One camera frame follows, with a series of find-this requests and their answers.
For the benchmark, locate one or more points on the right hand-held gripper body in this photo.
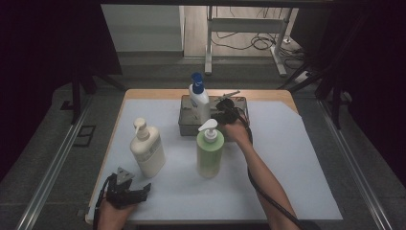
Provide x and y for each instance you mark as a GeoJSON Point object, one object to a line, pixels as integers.
{"type": "Point", "coordinates": [227, 111]}

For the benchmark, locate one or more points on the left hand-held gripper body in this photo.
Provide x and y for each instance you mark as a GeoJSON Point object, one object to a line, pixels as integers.
{"type": "Point", "coordinates": [119, 195]}

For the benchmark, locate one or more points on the white bottle with blue pump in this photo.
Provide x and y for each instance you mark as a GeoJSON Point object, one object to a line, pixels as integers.
{"type": "Point", "coordinates": [200, 102]}

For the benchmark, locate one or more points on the metal mesh basket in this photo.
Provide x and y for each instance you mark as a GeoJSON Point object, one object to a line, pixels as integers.
{"type": "Point", "coordinates": [188, 123]}

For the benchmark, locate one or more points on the cream pump bottle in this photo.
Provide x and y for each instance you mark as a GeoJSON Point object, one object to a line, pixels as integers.
{"type": "Point", "coordinates": [148, 153]}

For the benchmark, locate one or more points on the green pump bottle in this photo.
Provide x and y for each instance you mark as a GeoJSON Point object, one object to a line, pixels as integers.
{"type": "Point", "coordinates": [209, 156]}

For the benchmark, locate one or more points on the person's right hand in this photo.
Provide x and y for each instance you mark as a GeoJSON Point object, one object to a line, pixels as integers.
{"type": "Point", "coordinates": [236, 132]}

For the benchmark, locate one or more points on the person's left hand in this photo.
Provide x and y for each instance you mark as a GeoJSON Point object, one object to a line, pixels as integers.
{"type": "Point", "coordinates": [113, 218]}

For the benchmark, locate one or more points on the pale blue table mat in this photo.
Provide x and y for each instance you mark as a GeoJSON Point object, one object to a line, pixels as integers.
{"type": "Point", "coordinates": [178, 198]}

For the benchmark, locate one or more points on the white power strip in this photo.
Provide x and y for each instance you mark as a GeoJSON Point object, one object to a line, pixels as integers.
{"type": "Point", "coordinates": [303, 77]}

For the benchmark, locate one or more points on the black tripod stand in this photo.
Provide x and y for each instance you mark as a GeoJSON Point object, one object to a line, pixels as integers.
{"type": "Point", "coordinates": [76, 96]}
{"type": "Point", "coordinates": [335, 102]}

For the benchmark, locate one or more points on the white cabinet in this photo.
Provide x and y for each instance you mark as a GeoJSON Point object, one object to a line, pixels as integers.
{"type": "Point", "coordinates": [143, 28]}

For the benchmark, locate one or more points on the aluminium floor rail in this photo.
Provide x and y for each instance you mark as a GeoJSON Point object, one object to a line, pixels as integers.
{"type": "Point", "coordinates": [51, 172]}
{"type": "Point", "coordinates": [354, 166]}

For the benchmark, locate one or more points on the white metal stand frame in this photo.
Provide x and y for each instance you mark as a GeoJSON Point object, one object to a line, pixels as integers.
{"type": "Point", "coordinates": [244, 25]}

